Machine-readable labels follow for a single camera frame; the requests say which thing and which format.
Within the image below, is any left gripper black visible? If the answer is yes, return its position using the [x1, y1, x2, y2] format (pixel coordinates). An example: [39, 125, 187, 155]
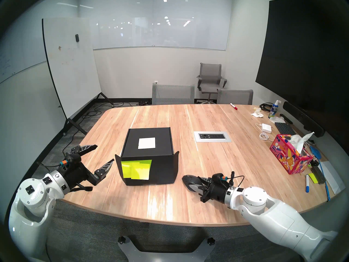
[59, 145, 115, 193]

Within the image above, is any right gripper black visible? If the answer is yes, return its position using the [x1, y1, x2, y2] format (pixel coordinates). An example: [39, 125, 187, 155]
[188, 177, 231, 206]

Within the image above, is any black Logitech computer mouse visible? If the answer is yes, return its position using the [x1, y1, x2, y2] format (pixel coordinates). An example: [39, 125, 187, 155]
[182, 175, 203, 193]

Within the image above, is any black cardboard box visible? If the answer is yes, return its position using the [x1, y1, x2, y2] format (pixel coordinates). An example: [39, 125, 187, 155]
[115, 127, 180, 186]

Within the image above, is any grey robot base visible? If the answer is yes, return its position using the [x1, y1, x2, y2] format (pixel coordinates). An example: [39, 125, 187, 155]
[118, 236, 216, 262]

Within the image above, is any colourful Kleenex tissue box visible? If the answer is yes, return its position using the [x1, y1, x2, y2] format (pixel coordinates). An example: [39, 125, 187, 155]
[269, 134, 313, 174]

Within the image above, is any neon yellow sticky note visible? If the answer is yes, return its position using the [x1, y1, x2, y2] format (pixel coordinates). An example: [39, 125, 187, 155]
[131, 160, 152, 180]
[121, 160, 139, 179]

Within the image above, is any silver table power outlet panel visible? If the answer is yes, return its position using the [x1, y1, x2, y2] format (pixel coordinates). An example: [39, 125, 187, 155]
[194, 131, 232, 142]

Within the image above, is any pale yellow sticky note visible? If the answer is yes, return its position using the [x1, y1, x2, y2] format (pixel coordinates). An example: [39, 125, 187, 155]
[138, 138, 156, 149]

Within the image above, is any grey plain mesh chair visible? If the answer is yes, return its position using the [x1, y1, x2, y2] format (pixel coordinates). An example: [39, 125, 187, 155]
[217, 89, 254, 105]

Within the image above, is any grey ribbed mesh chair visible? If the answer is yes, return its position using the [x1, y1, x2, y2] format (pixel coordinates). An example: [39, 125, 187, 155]
[152, 83, 195, 105]

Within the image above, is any black keyboard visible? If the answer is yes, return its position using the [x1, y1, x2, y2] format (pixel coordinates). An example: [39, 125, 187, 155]
[275, 122, 296, 136]

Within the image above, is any mobile whiteboard on black stand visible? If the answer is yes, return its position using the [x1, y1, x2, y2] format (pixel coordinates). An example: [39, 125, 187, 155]
[42, 17, 113, 136]

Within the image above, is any Expo cleaner spray bottle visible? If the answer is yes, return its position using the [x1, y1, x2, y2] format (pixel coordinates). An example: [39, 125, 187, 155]
[268, 100, 282, 119]

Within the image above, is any white tissue sheet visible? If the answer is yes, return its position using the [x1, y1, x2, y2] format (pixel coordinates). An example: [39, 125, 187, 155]
[290, 132, 315, 154]

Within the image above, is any grey office chair with armrests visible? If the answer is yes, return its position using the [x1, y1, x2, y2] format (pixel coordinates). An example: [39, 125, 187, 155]
[197, 63, 227, 104]

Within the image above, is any black whiteboard eraser block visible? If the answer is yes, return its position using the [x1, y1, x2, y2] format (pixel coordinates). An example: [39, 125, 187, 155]
[311, 165, 326, 184]

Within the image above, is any blue flat packet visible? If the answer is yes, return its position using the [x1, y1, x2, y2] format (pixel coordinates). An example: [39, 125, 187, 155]
[308, 145, 322, 159]

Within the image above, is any black video bar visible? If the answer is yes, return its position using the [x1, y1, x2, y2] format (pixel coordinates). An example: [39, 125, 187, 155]
[283, 101, 325, 138]

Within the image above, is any white paper sheet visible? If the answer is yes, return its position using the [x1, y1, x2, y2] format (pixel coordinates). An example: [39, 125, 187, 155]
[319, 160, 345, 195]

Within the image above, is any black floor cable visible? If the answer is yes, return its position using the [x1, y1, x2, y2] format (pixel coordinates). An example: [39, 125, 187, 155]
[61, 102, 131, 166]

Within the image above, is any right wrist camera cable black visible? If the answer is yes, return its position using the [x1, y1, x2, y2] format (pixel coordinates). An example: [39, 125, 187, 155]
[229, 171, 245, 189]

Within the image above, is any white coiled charger cable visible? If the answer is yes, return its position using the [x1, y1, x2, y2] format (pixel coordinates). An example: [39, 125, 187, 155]
[255, 123, 270, 141]

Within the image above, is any glass wall whiteboard with scribbles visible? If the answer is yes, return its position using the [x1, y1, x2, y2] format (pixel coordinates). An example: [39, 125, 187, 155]
[0, 8, 79, 84]

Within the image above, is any wide glass wall whiteboard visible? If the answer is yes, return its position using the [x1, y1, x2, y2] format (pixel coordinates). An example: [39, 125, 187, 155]
[90, 17, 228, 51]

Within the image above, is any large black wall television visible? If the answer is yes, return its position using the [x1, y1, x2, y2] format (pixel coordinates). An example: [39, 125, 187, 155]
[255, 0, 349, 123]

